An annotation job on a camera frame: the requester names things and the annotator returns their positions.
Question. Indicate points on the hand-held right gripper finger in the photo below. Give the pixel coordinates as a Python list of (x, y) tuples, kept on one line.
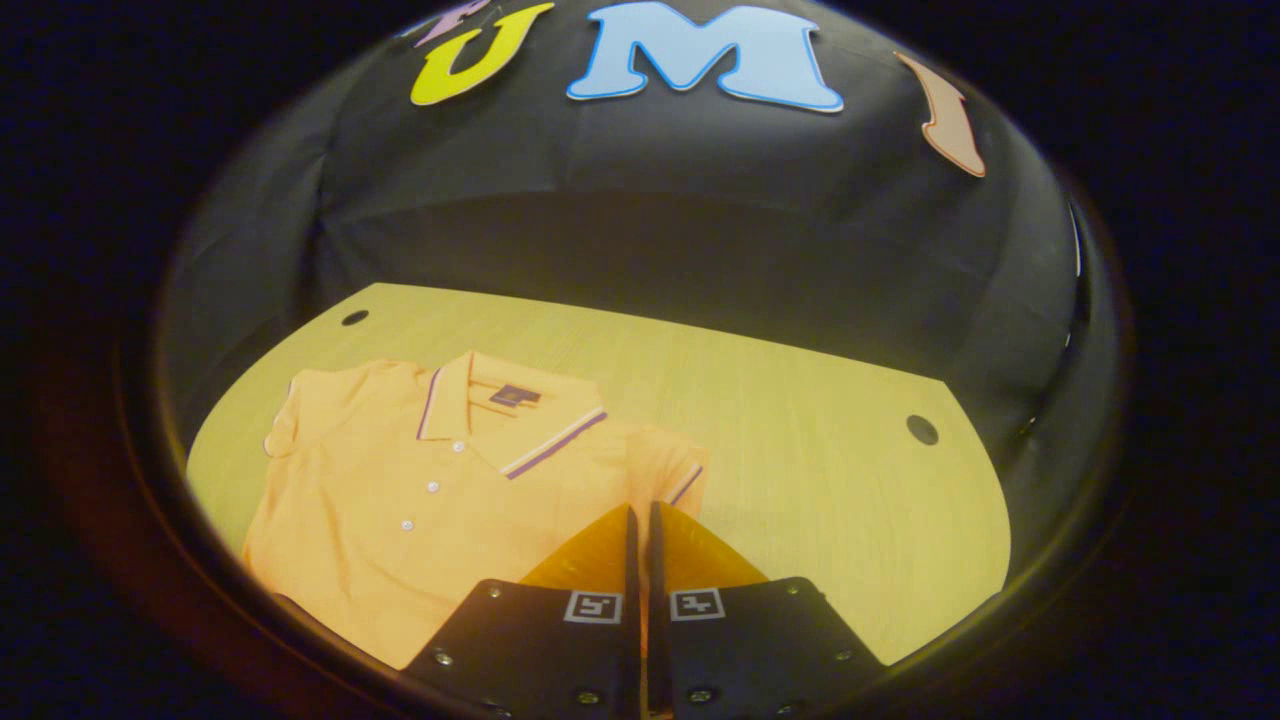
[(632, 640), (655, 640)]

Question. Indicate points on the orange T-shirt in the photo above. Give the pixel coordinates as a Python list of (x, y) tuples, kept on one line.
[(400, 520)]

